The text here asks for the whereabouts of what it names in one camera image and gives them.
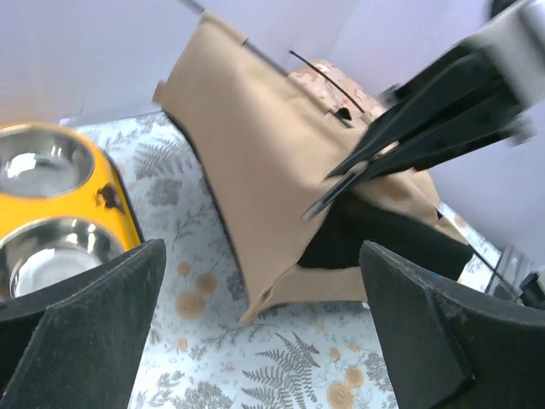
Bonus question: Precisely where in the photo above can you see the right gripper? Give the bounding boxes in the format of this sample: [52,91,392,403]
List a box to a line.
[302,1,544,220]

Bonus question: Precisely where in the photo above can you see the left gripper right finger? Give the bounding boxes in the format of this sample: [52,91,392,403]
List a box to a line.
[360,241,544,408]

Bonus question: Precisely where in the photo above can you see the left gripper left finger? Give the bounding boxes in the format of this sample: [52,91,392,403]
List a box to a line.
[1,239,166,409]

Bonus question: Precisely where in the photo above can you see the black tent pole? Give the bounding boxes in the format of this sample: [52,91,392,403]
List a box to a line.
[289,49,367,114]
[154,1,544,314]

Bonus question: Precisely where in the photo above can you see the beige fabric pet tent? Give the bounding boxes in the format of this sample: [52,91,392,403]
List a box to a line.
[153,13,473,325]

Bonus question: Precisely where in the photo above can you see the yellow double pet bowl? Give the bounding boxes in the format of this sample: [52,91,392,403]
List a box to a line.
[1,123,145,302]

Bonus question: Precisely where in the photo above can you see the floral table mat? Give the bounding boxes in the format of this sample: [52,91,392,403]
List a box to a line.
[76,111,512,409]

